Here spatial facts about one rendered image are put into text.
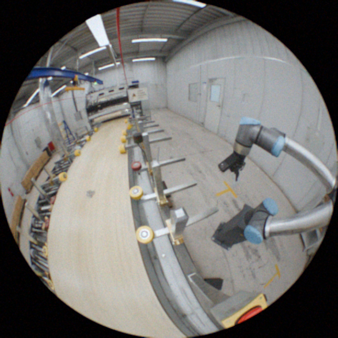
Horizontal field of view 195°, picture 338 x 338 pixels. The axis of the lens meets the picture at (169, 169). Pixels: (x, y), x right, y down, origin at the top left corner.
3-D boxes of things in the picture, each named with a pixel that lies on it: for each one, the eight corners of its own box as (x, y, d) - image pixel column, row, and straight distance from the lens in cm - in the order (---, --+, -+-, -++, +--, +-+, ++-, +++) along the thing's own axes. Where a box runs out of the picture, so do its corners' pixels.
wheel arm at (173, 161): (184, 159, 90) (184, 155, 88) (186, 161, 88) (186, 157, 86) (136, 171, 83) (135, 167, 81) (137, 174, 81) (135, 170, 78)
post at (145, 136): (156, 181, 91) (147, 131, 63) (157, 185, 89) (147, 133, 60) (152, 182, 91) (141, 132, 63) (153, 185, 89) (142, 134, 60)
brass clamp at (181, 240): (175, 219, 58) (175, 217, 54) (185, 241, 56) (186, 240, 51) (164, 223, 58) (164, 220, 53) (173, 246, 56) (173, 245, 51)
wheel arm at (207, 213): (214, 208, 65) (216, 204, 62) (217, 212, 65) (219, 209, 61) (144, 235, 58) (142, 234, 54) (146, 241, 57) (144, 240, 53)
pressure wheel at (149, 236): (146, 228, 60) (140, 222, 49) (159, 234, 58) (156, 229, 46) (139, 241, 59) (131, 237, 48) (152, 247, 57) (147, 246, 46)
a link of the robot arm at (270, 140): (286, 136, 56) (263, 123, 56) (287, 141, 45) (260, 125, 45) (278, 153, 58) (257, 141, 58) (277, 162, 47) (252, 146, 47)
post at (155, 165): (165, 207, 81) (157, 158, 43) (166, 211, 80) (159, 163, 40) (161, 209, 81) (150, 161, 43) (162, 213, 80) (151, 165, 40)
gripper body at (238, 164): (242, 171, 63) (251, 153, 57) (232, 175, 56) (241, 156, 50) (233, 163, 66) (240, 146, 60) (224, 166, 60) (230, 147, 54)
